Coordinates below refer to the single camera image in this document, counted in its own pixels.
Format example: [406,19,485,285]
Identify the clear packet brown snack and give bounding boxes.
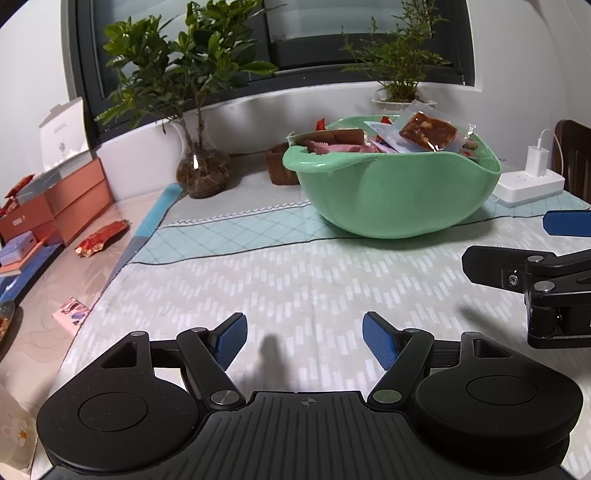
[365,100,476,153]

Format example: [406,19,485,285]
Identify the pink snack packet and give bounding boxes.
[304,140,380,155]

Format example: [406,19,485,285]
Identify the white power strip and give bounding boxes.
[493,170,565,207]

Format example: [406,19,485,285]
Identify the dark wooden chair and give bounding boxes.
[554,119,591,203]

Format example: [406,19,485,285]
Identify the green plastic bowl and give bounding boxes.
[283,115,502,239]

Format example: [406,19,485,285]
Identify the pink card on table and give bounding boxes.
[52,297,90,335]

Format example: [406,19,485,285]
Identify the red packet on table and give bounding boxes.
[75,219,130,258]

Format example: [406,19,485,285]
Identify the wooden bowl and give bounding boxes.
[263,142,300,186]

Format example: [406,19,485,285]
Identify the printed plastic cup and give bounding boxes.
[0,386,37,471]

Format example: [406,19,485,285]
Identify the orange stacked gift boxes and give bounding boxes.
[0,158,113,246]

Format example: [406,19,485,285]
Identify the purple small box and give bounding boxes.
[0,231,37,266]

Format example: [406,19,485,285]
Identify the small plant in white pot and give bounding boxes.
[342,1,451,113]

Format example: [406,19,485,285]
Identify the white open box lid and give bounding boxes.
[39,97,90,172]

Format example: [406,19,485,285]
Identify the leafy plant in glass vase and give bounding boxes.
[97,1,277,199]

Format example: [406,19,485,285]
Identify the white charger with cable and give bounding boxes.
[525,129,551,178]

